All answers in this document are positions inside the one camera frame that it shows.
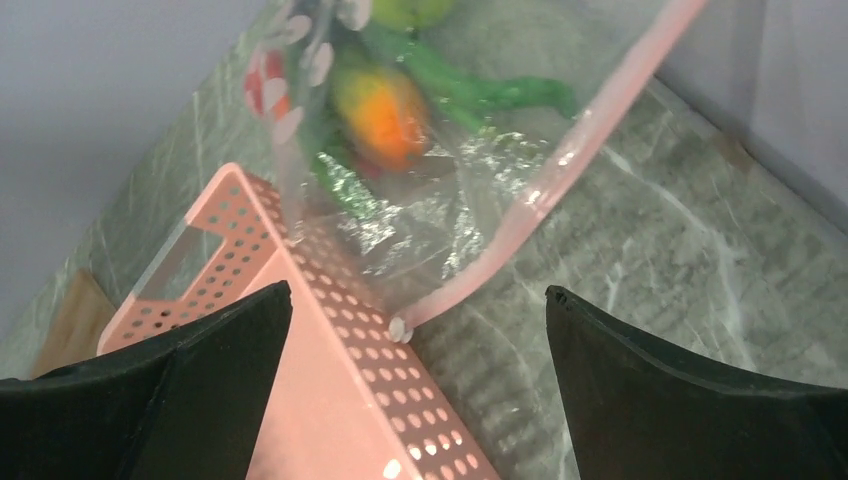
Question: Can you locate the green fake bean pod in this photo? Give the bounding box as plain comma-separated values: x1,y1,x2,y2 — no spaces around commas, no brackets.
309,23,578,220

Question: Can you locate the clear zip top bag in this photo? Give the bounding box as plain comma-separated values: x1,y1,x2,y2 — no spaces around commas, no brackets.
255,1,704,342

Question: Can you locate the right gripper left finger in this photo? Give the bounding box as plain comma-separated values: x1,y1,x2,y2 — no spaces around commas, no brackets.
1,281,292,479

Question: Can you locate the green fake apple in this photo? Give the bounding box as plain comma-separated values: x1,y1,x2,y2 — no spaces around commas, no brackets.
371,0,456,32

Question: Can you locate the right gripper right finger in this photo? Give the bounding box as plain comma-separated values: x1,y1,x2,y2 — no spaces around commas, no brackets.
546,285,847,480

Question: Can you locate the red fake apple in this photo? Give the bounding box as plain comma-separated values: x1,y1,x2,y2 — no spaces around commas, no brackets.
243,49,290,121

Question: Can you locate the orange fake fruit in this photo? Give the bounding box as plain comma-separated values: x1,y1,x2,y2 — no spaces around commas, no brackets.
331,65,429,172

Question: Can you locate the pink perforated plastic basket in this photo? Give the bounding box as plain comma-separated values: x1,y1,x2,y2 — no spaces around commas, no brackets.
97,163,497,479

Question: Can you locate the brown wooden board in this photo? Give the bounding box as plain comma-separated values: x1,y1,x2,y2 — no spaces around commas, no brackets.
31,269,117,378

